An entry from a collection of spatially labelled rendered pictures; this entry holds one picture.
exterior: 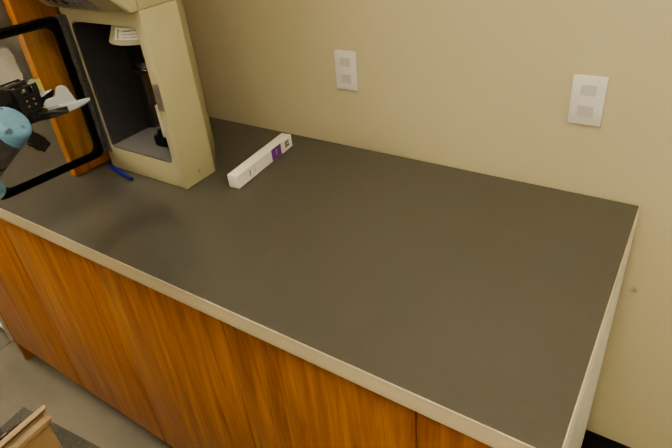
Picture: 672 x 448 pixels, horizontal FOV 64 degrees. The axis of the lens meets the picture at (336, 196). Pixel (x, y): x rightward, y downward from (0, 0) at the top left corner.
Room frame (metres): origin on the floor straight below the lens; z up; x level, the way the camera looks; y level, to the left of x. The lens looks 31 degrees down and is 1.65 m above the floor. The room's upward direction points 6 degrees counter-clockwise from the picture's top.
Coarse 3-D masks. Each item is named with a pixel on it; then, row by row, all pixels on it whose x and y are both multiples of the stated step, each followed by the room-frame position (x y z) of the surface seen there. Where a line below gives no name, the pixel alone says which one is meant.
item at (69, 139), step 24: (0, 48) 1.33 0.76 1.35; (24, 48) 1.37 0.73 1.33; (48, 48) 1.41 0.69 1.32; (0, 72) 1.31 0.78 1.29; (24, 72) 1.35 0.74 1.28; (48, 72) 1.39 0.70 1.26; (48, 120) 1.36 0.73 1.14; (72, 120) 1.40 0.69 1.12; (72, 144) 1.39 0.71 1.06; (24, 168) 1.28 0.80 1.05; (48, 168) 1.33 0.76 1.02
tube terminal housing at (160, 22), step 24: (144, 0) 1.30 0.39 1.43; (168, 0) 1.35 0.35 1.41; (120, 24) 1.33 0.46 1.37; (144, 24) 1.28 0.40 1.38; (168, 24) 1.34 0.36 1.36; (144, 48) 1.29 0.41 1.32; (168, 48) 1.32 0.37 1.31; (192, 48) 1.54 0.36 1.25; (168, 72) 1.31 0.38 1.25; (192, 72) 1.37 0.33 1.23; (168, 96) 1.29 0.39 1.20; (192, 96) 1.35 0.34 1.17; (168, 120) 1.28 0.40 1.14; (192, 120) 1.34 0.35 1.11; (168, 144) 1.29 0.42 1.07; (192, 144) 1.32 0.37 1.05; (144, 168) 1.37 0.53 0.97; (168, 168) 1.31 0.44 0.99; (192, 168) 1.31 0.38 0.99
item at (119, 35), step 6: (114, 30) 1.39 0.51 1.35; (120, 30) 1.37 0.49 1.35; (126, 30) 1.37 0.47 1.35; (132, 30) 1.37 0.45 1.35; (114, 36) 1.38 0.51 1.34; (120, 36) 1.37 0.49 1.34; (126, 36) 1.36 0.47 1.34; (132, 36) 1.36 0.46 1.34; (114, 42) 1.38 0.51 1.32; (120, 42) 1.36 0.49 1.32; (126, 42) 1.36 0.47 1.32; (132, 42) 1.36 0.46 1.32; (138, 42) 1.36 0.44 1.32
